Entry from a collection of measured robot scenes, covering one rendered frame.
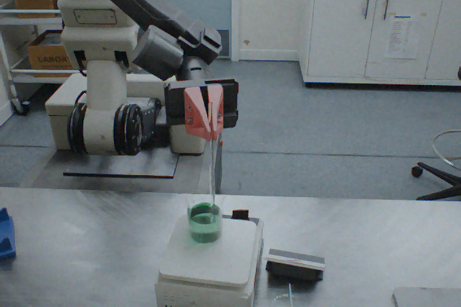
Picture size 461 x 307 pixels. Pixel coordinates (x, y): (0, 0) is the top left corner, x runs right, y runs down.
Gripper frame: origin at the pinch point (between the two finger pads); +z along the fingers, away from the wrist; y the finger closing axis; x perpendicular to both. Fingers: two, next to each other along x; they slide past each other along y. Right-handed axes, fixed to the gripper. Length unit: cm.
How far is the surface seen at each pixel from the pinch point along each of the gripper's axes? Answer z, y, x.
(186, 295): 7.2, -4.7, 20.1
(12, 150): -174, -85, 102
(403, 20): -204, 156, 50
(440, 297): 11.0, 31.2, 24.6
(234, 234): 0.4, 3.1, 17.0
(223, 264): 5.6, 0.5, 17.0
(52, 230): -15.7, -26.1, 26.0
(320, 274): 2.9, 16.0, 25.3
